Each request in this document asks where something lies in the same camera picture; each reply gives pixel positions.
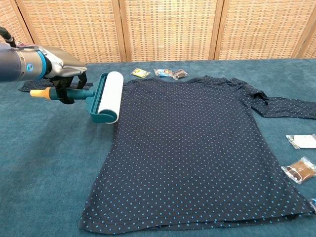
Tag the dark brown snack packet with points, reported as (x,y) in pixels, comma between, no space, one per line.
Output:
(180,74)

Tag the teal carpet table cover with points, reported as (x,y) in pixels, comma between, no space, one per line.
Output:
(37,160)

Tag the woven bamboo folding screen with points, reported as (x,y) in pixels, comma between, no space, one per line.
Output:
(168,29)

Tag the teal lint roller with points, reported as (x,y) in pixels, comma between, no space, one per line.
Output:
(111,93)

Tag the blue white snack packet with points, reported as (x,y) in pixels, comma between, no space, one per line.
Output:
(313,205)

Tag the blue red snack packet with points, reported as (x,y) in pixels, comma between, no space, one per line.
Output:
(163,72)

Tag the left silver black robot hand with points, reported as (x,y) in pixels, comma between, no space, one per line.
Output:
(64,63)

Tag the yellow snack packet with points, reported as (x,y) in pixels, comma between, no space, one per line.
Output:
(140,73)

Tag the dark navy polka dot shirt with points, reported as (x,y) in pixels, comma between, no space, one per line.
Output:
(185,148)

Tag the brown biscuit snack packet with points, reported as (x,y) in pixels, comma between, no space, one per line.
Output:
(300,169)

